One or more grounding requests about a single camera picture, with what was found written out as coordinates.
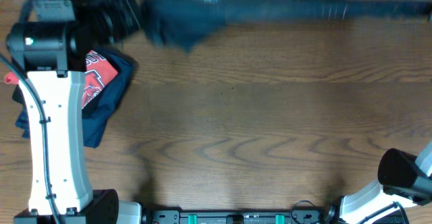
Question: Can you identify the black orange-patterned jersey shirt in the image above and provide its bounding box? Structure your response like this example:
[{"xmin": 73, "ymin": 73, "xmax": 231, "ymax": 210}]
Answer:
[{"xmin": 140, "ymin": 0, "xmax": 431, "ymax": 51}]

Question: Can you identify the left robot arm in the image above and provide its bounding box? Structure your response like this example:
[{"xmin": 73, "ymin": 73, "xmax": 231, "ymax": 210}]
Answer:
[{"xmin": 5, "ymin": 0, "xmax": 144, "ymax": 224}]

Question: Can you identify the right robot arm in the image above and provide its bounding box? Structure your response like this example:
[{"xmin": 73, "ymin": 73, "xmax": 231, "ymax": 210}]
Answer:
[{"xmin": 324, "ymin": 144, "xmax": 431, "ymax": 223}]

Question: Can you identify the red printed folded t-shirt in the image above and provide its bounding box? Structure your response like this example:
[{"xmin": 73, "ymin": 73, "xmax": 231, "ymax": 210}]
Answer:
[{"xmin": 3, "ymin": 49, "xmax": 119, "ymax": 110}]

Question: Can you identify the navy blue folded t-shirt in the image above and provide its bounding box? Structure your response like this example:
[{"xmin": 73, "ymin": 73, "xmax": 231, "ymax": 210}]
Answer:
[{"xmin": 14, "ymin": 47, "xmax": 134, "ymax": 149}]

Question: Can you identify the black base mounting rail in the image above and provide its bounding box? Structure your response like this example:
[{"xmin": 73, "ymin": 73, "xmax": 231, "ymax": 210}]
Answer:
[{"xmin": 117, "ymin": 200, "xmax": 406, "ymax": 224}]

